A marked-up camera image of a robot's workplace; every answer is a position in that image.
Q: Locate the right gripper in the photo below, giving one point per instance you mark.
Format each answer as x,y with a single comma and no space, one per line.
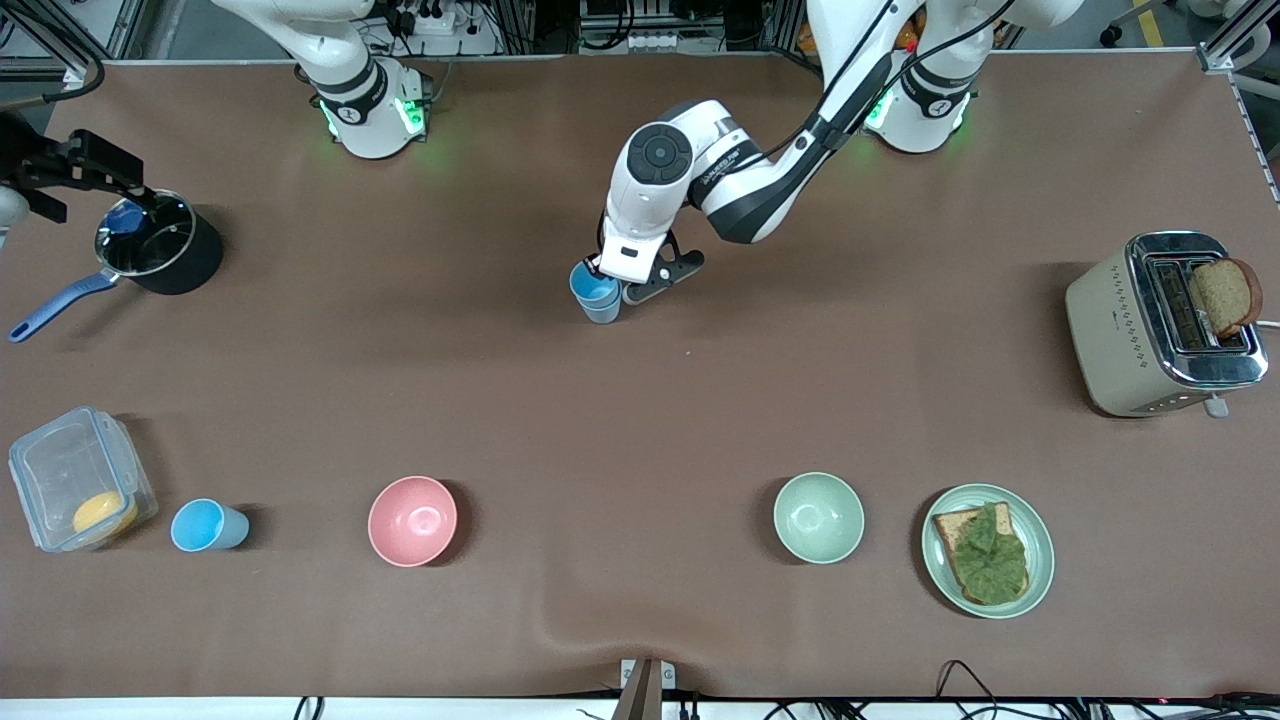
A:
22,159

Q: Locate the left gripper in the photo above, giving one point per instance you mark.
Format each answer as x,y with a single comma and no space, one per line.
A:
590,260

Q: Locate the light blue plastic cup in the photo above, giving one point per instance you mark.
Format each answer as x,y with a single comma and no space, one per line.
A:
590,283
205,527
603,315

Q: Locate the glass lid with blue knob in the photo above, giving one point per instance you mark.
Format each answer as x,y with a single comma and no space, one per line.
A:
125,217

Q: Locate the white power strip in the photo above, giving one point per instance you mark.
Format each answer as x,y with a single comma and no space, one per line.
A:
655,42
435,20

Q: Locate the orange snack packs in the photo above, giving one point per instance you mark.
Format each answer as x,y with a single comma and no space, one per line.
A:
806,40

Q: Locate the clear plastic food container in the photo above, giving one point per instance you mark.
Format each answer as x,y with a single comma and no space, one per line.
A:
55,465

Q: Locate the pale green bowl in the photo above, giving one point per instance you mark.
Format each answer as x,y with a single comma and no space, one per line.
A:
818,518

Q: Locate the pink bowl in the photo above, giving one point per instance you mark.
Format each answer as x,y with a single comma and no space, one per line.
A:
412,520

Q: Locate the yellow round food piece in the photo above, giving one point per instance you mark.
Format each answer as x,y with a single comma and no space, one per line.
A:
100,513

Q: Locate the toast slice under lettuce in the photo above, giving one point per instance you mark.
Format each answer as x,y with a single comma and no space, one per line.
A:
948,525

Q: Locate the green lettuce leaf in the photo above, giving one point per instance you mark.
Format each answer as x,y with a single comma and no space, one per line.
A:
990,560

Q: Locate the beige and chrome toaster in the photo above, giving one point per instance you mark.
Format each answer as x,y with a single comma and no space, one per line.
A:
1110,340

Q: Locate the pale green plate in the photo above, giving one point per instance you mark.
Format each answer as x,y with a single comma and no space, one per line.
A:
1038,530

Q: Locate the brown bread slice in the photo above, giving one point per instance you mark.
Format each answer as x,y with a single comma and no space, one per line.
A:
1225,295

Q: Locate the aluminium frame profile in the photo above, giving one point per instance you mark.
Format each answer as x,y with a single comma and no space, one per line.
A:
1225,50
75,72

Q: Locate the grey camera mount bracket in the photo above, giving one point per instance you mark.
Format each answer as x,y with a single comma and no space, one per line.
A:
640,695

